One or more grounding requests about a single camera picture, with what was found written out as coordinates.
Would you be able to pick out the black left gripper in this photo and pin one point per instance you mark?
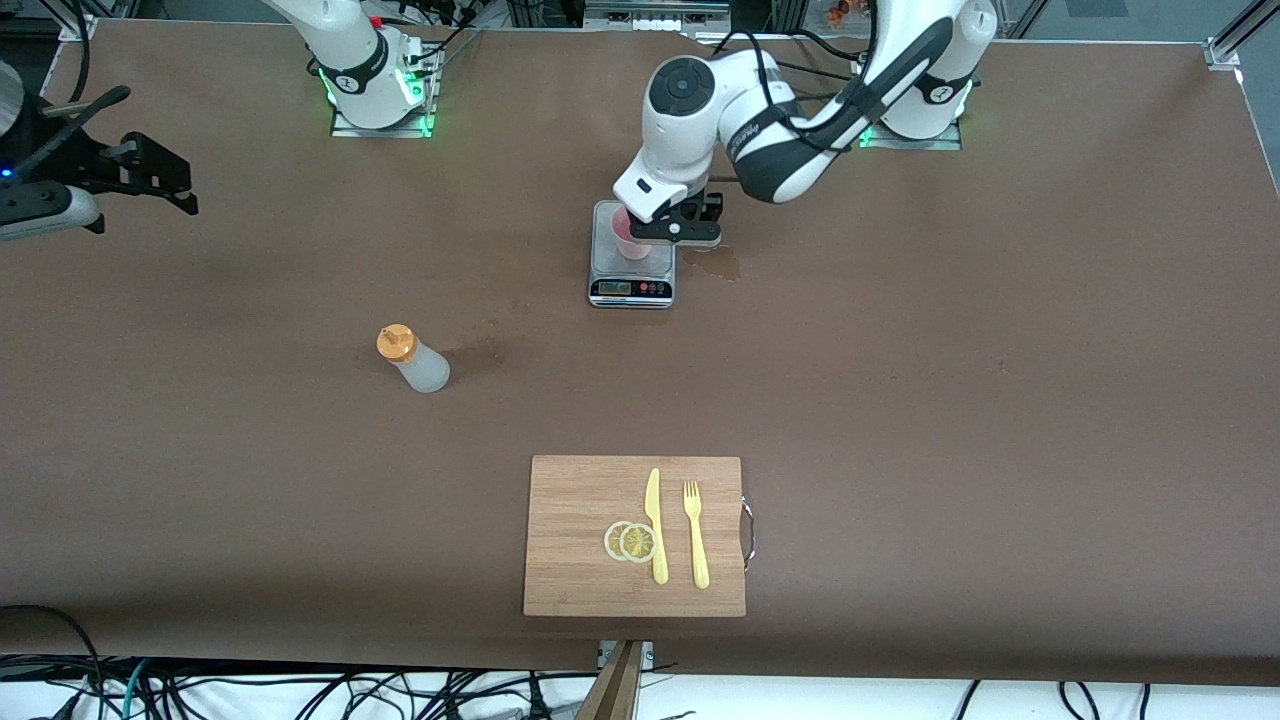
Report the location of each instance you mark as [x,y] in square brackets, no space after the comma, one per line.
[707,207]

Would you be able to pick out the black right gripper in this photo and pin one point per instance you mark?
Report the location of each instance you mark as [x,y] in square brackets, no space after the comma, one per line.
[82,160]

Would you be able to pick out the pink plastic cup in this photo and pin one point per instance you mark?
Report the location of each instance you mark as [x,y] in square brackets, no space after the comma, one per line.
[632,250]

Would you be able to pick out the translucent sauce bottle orange cap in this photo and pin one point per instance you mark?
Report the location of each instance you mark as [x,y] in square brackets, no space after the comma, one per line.
[425,370]

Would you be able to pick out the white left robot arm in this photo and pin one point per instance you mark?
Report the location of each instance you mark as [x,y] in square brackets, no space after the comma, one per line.
[690,100]

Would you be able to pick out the liquid spill puddle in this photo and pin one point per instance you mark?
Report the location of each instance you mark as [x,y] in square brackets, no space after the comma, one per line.
[722,265]

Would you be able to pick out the silver digital kitchen scale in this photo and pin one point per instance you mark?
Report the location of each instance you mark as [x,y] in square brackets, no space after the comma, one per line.
[630,290]

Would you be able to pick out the white power strip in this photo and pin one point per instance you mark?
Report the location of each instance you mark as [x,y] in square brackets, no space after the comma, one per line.
[657,25]

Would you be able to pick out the bamboo cutting board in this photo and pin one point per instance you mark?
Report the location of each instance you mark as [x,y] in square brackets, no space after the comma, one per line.
[570,500]

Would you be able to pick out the brown table cover sheet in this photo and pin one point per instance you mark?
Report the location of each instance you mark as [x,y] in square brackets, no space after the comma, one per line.
[900,450]

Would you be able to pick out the lemon slice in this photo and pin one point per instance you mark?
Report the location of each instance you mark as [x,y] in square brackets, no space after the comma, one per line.
[611,541]
[637,543]

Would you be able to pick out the yellow plastic knife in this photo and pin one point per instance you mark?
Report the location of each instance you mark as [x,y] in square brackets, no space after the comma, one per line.
[659,560]

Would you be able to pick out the yellow plastic fork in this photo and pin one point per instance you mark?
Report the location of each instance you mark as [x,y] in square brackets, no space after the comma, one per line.
[700,560]

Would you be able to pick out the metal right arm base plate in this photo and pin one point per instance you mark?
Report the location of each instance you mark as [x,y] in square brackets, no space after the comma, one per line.
[345,130]

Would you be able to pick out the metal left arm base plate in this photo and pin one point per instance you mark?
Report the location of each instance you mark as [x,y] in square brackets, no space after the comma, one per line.
[950,143]

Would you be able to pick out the metal table edge bracket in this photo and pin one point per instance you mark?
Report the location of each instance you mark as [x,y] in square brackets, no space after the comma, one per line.
[604,655]

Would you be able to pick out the wooden post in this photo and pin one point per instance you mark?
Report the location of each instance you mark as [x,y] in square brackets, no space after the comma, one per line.
[615,690]

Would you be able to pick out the metal table corner bracket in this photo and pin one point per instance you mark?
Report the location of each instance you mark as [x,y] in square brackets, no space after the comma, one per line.
[1220,55]

